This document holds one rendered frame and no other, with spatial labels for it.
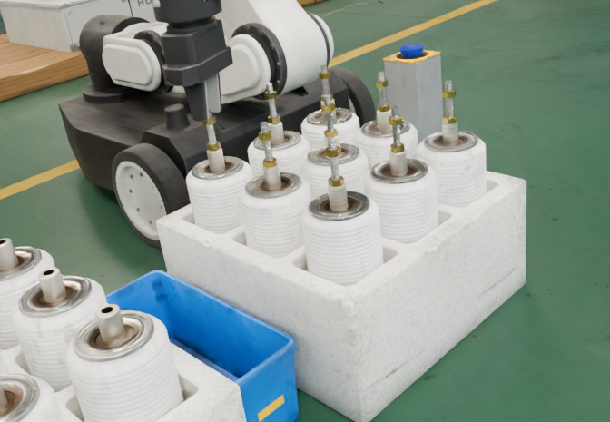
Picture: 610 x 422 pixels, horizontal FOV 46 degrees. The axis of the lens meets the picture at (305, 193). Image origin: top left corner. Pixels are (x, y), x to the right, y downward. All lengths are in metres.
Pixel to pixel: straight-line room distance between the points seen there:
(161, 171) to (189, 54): 0.40
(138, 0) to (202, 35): 2.14
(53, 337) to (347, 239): 0.34
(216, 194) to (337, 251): 0.23
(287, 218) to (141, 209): 0.54
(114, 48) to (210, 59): 0.71
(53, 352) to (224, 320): 0.27
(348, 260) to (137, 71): 0.87
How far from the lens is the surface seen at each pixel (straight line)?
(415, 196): 0.91
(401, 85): 1.24
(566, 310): 1.11
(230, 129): 1.38
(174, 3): 0.93
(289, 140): 1.09
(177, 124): 1.36
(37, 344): 0.78
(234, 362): 1.00
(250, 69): 1.28
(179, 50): 0.94
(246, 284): 0.95
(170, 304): 1.08
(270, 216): 0.91
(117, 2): 3.04
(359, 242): 0.84
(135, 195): 1.40
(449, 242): 0.94
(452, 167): 1.00
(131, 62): 1.61
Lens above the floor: 0.63
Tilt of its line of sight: 25 degrees down
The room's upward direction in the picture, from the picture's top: 8 degrees counter-clockwise
